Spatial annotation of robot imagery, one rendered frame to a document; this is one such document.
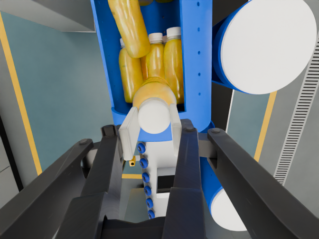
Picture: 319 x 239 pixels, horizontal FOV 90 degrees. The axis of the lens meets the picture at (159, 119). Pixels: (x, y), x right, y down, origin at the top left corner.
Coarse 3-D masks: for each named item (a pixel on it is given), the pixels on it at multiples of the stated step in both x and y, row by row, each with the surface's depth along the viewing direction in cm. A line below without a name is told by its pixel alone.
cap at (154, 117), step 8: (144, 104) 18; (152, 104) 18; (160, 104) 18; (144, 112) 18; (152, 112) 18; (160, 112) 18; (168, 112) 18; (144, 120) 18; (152, 120) 19; (160, 120) 19; (168, 120) 18; (144, 128) 19; (152, 128) 19; (160, 128) 19
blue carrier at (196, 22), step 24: (96, 0) 39; (192, 0) 29; (96, 24) 39; (168, 24) 52; (192, 24) 30; (120, 48) 50; (192, 48) 31; (120, 72) 50; (192, 72) 33; (120, 96) 51; (192, 96) 34; (120, 120) 38; (192, 120) 36
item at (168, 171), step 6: (162, 168) 74; (168, 168) 73; (174, 168) 73; (162, 174) 70; (168, 174) 70; (174, 174) 69; (162, 180) 64; (168, 180) 64; (156, 186) 63; (162, 186) 61; (168, 186) 60; (156, 192) 60; (162, 192) 60; (168, 192) 60
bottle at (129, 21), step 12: (108, 0) 35; (120, 0) 33; (132, 0) 34; (120, 12) 35; (132, 12) 36; (120, 24) 37; (132, 24) 37; (144, 24) 40; (132, 36) 39; (144, 36) 40; (132, 48) 41; (144, 48) 42
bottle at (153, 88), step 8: (152, 80) 27; (160, 80) 28; (144, 88) 22; (152, 88) 21; (160, 88) 22; (168, 88) 23; (136, 96) 22; (144, 96) 21; (152, 96) 20; (160, 96) 20; (168, 96) 21; (136, 104) 21; (168, 104) 21; (176, 104) 23
